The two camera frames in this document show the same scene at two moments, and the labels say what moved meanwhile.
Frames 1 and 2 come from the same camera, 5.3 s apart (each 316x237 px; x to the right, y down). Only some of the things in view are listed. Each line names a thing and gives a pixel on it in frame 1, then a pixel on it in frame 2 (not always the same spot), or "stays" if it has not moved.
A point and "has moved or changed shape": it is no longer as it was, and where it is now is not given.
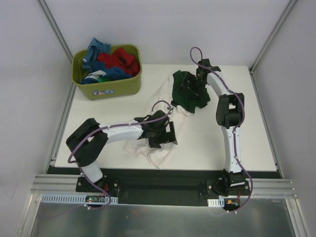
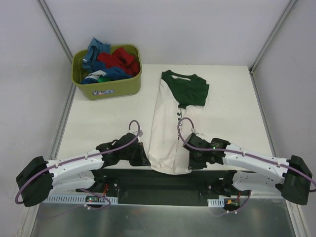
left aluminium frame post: [56, 28] stays
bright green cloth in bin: [103, 79] stays
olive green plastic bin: [108, 89] stays
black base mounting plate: [188, 186] stays
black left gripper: [162, 135] -> [139, 155]
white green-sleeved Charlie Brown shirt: [184, 92] has moved or changed shape
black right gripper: [193, 82] -> [191, 147]
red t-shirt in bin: [119, 59] stays
